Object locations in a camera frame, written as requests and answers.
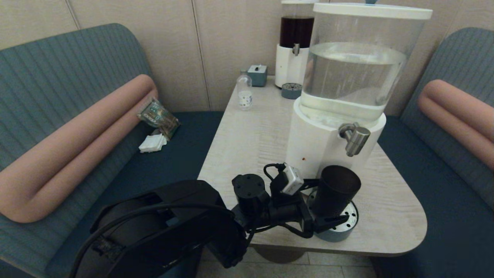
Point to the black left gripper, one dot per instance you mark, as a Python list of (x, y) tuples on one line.
[(289, 212)]

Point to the black plastic cup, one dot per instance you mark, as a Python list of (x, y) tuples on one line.
[(335, 189)]

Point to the silver metal dispenser tap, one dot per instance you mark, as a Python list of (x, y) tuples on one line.
[(357, 139)]

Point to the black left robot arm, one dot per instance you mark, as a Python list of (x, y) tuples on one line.
[(181, 231)]

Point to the large blue perforated drip tray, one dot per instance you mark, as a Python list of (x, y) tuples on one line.
[(345, 227)]

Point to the large clear water dispenser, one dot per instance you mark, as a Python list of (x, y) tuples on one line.
[(320, 143)]

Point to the small blue drip tray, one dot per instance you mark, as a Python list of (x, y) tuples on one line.
[(291, 91)]

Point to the small clear plastic bottle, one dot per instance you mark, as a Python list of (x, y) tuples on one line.
[(244, 95)]

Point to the small dark drink dispenser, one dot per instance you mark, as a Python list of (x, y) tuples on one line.
[(289, 67)]

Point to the small blue box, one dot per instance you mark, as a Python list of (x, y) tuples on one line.
[(257, 75)]

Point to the small dark dispenser tap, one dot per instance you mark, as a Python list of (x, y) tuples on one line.
[(296, 49)]

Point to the white paper napkins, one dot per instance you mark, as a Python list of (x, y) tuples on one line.
[(152, 143)]

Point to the green snack packet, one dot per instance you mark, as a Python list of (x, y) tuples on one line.
[(158, 117)]

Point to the teal upholstered empty bench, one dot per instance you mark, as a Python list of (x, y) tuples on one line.
[(463, 61)]

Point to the pink bolster beside snack packet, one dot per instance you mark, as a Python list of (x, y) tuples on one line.
[(77, 150)]

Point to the teal bench with snack packet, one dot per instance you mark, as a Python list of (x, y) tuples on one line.
[(58, 69)]

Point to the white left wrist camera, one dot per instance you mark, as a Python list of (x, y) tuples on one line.
[(292, 179)]

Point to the dark table pedestal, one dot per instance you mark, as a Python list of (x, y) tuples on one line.
[(279, 255)]

